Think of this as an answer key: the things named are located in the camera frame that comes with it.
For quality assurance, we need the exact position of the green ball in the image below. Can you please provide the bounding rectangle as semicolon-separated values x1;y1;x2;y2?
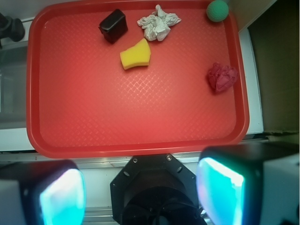
206;0;229;23

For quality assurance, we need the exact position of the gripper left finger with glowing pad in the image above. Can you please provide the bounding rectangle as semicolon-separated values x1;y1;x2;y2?
0;160;86;225

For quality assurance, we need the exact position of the black box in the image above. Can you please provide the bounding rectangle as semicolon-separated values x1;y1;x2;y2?
98;9;128;44

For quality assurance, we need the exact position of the black knob clamp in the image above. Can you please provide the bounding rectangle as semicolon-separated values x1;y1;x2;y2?
0;14;25;42

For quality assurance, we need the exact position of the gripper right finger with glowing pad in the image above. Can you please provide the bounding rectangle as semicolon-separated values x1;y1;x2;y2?
196;142;300;225

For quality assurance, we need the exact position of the grey plastic bin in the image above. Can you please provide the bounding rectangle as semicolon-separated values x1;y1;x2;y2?
0;42;28;129

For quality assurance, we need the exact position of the yellow sponge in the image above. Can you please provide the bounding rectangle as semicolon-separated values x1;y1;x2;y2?
120;38;151;70

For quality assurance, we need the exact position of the crumpled red paper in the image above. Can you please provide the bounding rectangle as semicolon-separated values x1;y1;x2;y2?
207;62;239;93

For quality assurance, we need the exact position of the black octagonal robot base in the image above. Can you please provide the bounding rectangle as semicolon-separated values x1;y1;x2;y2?
110;154;206;225

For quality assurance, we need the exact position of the crumpled white paper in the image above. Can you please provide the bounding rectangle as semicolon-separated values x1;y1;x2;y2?
136;4;181;42

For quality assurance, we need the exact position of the red plastic tray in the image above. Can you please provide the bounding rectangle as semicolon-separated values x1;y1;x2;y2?
26;0;249;158

